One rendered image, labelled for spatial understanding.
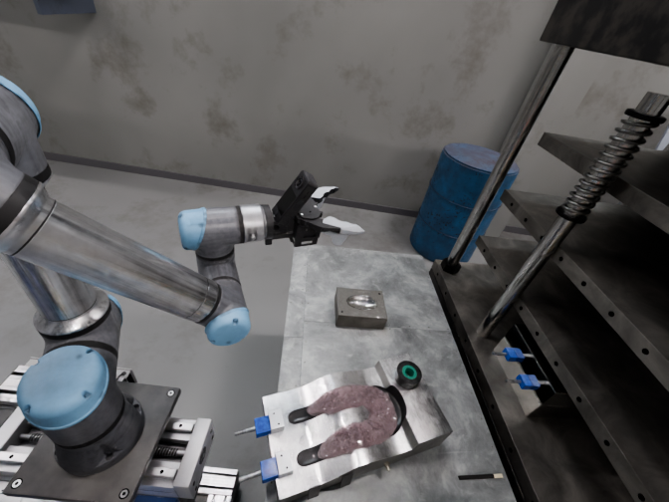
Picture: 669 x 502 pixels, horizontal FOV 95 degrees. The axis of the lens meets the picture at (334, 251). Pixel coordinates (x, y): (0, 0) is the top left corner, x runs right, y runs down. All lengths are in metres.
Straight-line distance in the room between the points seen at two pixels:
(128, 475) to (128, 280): 0.46
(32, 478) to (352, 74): 3.02
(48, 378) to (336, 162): 3.02
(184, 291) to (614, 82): 3.79
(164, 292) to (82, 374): 0.24
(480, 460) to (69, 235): 1.15
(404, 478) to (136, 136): 3.68
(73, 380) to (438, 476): 0.93
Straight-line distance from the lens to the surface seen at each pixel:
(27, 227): 0.46
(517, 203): 1.47
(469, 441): 1.22
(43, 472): 0.90
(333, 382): 1.04
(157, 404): 0.88
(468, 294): 1.69
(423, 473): 1.13
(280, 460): 0.96
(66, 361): 0.72
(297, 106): 3.25
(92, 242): 0.47
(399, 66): 3.17
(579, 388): 1.23
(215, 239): 0.61
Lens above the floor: 1.81
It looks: 39 degrees down
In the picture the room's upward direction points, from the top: 11 degrees clockwise
